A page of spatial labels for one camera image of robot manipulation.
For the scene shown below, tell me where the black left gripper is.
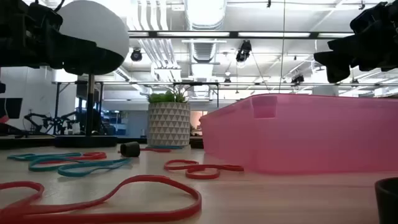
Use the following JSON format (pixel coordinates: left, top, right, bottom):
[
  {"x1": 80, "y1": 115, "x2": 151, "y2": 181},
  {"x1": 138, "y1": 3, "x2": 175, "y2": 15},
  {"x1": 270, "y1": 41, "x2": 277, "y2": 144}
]
[{"x1": 0, "y1": 0, "x2": 94, "y2": 70}]

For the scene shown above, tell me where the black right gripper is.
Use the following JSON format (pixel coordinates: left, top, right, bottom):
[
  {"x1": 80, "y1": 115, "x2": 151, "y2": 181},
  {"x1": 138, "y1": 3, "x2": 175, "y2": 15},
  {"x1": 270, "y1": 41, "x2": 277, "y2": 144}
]
[{"x1": 313, "y1": 0, "x2": 398, "y2": 83}]

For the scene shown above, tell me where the pink translucent plastic bin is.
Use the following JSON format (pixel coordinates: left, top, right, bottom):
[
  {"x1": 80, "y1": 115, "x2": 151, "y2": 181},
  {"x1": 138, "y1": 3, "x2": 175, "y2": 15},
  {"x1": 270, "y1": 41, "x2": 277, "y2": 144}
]
[{"x1": 200, "y1": 93, "x2": 398, "y2": 175}]

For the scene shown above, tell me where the red rubber band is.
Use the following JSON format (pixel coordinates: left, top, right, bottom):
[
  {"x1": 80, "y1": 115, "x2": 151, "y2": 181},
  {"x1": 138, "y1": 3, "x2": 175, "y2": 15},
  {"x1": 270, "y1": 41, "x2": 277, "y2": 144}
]
[
  {"x1": 0, "y1": 174, "x2": 203, "y2": 224},
  {"x1": 164, "y1": 159, "x2": 245, "y2": 180},
  {"x1": 40, "y1": 151, "x2": 108, "y2": 165}
]

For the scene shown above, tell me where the teal rubber band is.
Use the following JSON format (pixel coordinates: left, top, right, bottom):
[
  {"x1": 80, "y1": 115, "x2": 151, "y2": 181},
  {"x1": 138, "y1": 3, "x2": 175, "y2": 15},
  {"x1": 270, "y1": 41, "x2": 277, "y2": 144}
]
[
  {"x1": 6, "y1": 152, "x2": 83, "y2": 162},
  {"x1": 28, "y1": 156, "x2": 131, "y2": 173},
  {"x1": 57, "y1": 157, "x2": 132, "y2": 178}
]

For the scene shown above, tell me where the large black rubber band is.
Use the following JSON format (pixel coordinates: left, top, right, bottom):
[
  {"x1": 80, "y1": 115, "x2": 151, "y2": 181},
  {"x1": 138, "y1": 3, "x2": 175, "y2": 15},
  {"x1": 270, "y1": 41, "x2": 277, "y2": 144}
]
[{"x1": 374, "y1": 177, "x2": 398, "y2": 224}]

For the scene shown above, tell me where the black ceiling spotlight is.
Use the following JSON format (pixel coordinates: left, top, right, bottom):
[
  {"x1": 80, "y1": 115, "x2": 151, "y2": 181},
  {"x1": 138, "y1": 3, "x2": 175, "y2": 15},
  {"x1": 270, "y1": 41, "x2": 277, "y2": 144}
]
[
  {"x1": 290, "y1": 73, "x2": 305, "y2": 85},
  {"x1": 130, "y1": 47, "x2": 143, "y2": 62}
]

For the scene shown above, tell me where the white globe lamp black stand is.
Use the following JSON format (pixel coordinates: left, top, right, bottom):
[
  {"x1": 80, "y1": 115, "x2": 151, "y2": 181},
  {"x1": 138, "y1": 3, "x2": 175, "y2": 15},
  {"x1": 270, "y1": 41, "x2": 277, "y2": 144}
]
[{"x1": 54, "y1": 0, "x2": 131, "y2": 148}]

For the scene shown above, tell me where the black monitor screen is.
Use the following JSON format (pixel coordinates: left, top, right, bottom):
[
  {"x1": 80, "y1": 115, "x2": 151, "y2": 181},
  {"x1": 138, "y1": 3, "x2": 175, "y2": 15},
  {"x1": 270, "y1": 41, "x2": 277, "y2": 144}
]
[{"x1": 0, "y1": 97, "x2": 24, "y2": 119}]

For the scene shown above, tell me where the green plant in patterned pot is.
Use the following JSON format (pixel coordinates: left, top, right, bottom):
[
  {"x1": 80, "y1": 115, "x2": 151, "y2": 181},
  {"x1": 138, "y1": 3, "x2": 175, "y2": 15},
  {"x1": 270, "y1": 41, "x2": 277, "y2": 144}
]
[{"x1": 147, "y1": 83, "x2": 192, "y2": 148}]

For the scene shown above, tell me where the thin hanging cable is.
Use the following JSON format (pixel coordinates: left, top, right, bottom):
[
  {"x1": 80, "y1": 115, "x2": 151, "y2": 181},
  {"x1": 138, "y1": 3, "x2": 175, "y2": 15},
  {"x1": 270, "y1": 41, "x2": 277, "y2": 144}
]
[{"x1": 280, "y1": 0, "x2": 286, "y2": 94}]

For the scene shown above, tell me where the black background station frame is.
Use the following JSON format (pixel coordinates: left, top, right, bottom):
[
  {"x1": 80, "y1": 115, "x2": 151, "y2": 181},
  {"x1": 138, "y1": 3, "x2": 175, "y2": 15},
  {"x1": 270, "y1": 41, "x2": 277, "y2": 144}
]
[{"x1": 51, "y1": 80, "x2": 105, "y2": 136}]

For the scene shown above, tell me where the black overhead camera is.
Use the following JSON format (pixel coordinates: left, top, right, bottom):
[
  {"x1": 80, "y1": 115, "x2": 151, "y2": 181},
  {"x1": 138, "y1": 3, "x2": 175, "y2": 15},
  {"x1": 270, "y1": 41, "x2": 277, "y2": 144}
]
[{"x1": 235, "y1": 39, "x2": 252, "y2": 63}]

